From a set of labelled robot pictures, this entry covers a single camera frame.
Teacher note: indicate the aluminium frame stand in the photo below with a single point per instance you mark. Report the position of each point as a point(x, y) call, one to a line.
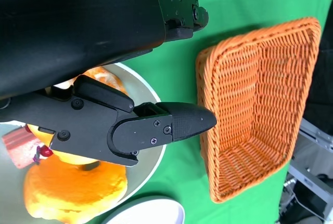
point(312, 182)

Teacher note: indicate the grey-green bowl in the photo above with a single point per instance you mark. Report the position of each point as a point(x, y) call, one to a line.
point(148, 161)

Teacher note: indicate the green tablecloth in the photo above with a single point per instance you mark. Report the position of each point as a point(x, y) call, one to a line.
point(177, 65)

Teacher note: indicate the orange wicker basket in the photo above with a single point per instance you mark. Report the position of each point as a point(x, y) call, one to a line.
point(260, 104)

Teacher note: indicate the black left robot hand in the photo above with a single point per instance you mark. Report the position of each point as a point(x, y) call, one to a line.
point(78, 26)

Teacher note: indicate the yellow layered cake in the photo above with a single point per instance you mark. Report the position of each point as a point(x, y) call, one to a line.
point(67, 157)

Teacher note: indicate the light pink layered cake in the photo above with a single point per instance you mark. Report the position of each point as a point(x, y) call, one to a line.
point(18, 148)

